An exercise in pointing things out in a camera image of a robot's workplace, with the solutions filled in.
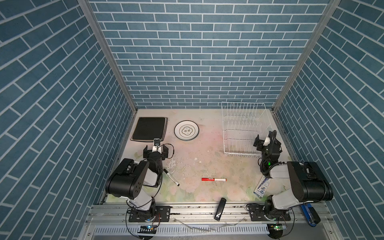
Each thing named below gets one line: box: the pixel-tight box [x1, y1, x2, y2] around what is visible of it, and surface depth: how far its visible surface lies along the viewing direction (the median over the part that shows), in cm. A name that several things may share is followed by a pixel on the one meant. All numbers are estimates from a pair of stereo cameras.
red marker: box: [201, 178, 227, 182], surface depth 86 cm
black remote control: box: [214, 197, 227, 222], surface depth 74 cm
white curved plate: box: [174, 120, 200, 141], surface depth 107 cm
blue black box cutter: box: [300, 203, 321, 227], surface depth 73 cm
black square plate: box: [130, 117, 168, 142], surface depth 107 cm
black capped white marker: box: [163, 168, 180, 187], surface depth 87 cm
